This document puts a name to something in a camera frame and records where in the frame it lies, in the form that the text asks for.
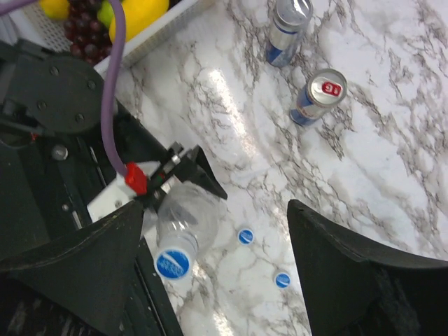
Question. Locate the upright energy drink can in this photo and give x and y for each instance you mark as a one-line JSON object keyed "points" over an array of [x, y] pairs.
{"points": [[324, 90]]}

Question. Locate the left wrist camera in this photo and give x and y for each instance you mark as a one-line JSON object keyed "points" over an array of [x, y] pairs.
{"points": [[115, 196]]}

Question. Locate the green lime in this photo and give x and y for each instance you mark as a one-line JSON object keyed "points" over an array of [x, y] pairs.
{"points": [[105, 14]]}

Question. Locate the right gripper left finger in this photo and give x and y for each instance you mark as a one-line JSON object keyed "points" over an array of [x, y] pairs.
{"points": [[73, 285]]}

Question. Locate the upside-down energy drink can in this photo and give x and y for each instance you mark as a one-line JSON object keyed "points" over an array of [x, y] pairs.
{"points": [[289, 24]]}

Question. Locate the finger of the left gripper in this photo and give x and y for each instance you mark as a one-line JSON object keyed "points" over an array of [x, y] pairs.
{"points": [[195, 168]]}

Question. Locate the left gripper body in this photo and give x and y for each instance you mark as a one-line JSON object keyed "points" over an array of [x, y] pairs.
{"points": [[161, 176]]}

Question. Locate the dark purple grape bunch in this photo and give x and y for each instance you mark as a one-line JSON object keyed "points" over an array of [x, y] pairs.
{"points": [[89, 37]]}

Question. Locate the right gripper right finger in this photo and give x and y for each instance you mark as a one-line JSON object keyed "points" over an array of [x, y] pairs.
{"points": [[353, 285]]}

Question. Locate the yellow mango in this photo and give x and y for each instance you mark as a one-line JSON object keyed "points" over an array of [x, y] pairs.
{"points": [[139, 14]]}

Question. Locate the white fruit basket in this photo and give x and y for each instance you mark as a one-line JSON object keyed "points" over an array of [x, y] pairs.
{"points": [[32, 24]]}

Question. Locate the blue bottle cap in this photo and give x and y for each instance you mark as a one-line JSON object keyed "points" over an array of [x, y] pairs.
{"points": [[245, 236], [282, 279], [172, 264]]}

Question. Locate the clear unlabelled plastic bottle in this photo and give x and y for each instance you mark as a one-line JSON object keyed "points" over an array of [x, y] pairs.
{"points": [[188, 220]]}

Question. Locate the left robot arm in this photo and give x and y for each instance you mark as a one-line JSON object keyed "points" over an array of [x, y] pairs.
{"points": [[53, 161]]}

